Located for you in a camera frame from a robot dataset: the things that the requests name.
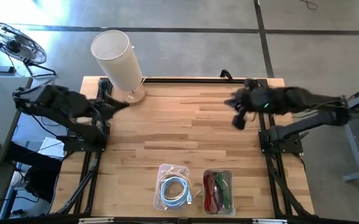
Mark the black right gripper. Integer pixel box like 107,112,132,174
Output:
224,78,261,131

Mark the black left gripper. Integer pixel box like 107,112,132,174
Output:
87,91,131,122

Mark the green cable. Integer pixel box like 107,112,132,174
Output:
215,172,231,210

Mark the red cable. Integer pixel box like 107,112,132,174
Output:
203,174,213,213

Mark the light blue cable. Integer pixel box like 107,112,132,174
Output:
159,175,193,208

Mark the white plastic bin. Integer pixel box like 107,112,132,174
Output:
202,169,237,217

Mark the clear plastic bin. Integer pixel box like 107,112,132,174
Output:
152,163,193,213

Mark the white cylinder lamp wooden base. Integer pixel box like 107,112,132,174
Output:
90,29,147,106

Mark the white paper sheet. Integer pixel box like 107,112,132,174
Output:
37,136,67,159

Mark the black floor fan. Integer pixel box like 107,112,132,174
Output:
0,21,57,78

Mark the grey metal table stand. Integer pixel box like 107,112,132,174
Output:
324,79,359,184

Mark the black clamp handle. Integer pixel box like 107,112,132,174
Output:
219,68,235,80

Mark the white metal bracket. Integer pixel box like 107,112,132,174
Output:
252,218,289,224
78,217,115,224

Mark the thin black floor cable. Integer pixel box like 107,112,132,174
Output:
297,0,319,11

